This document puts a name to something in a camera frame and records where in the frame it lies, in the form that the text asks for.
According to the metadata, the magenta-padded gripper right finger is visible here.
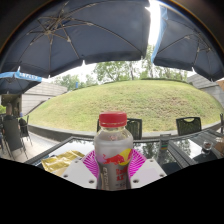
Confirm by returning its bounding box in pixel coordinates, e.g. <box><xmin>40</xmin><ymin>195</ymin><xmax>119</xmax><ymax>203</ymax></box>
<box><xmin>127</xmin><ymin>148</ymin><xmax>168</xmax><ymax>191</ymax></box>

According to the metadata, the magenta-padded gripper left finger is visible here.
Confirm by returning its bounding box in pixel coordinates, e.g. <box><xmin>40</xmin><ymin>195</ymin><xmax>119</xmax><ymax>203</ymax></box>
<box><xmin>61</xmin><ymin>149</ymin><xmax>101</xmax><ymax>191</ymax></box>

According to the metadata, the red-capped clear drink bottle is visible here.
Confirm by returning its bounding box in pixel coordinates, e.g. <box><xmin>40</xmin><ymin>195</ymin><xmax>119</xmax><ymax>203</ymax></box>
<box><xmin>93</xmin><ymin>111</ymin><xmax>135</xmax><ymax>192</ymax></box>

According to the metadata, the yellow foil snack bag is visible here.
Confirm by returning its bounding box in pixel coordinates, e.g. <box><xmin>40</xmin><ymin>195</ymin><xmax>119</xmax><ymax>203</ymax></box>
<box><xmin>40</xmin><ymin>150</ymin><xmax>86</xmax><ymax>174</ymax></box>

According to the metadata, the dark green woven chair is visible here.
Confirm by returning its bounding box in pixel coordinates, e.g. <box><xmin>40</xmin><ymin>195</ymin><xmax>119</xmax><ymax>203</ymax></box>
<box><xmin>175</xmin><ymin>116</ymin><xmax>203</xmax><ymax>136</ymax></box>
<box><xmin>96</xmin><ymin>117</ymin><xmax>144</xmax><ymax>140</ymax></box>

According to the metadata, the group of dark patio chairs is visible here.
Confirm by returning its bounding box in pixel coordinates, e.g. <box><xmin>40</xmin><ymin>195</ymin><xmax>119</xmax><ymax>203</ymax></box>
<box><xmin>219</xmin><ymin>113</ymin><xmax>224</xmax><ymax>134</ymax></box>
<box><xmin>0</xmin><ymin>114</ymin><xmax>33</xmax><ymax>158</ymax></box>

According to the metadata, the person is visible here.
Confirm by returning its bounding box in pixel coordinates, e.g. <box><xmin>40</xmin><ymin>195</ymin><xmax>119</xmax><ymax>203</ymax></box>
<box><xmin>4</xmin><ymin>102</ymin><xmax>15</xmax><ymax>117</ymax></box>

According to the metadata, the light blue printed umbrella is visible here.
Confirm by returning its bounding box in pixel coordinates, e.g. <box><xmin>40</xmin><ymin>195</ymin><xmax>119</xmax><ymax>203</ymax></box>
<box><xmin>0</xmin><ymin>70</ymin><xmax>43</xmax><ymax>95</ymax></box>

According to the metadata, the beige patio umbrella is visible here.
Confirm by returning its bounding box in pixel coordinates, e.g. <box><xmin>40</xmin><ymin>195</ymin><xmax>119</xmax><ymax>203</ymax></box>
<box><xmin>215</xmin><ymin>78</ymin><xmax>224</xmax><ymax>91</ymax></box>

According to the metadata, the large dark blue patio umbrella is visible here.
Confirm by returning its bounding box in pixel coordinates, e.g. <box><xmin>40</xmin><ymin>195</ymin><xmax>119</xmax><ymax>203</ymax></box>
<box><xmin>0</xmin><ymin>0</ymin><xmax>152</xmax><ymax>79</ymax></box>
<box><xmin>150</xmin><ymin>3</ymin><xmax>224</xmax><ymax>81</ymax></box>

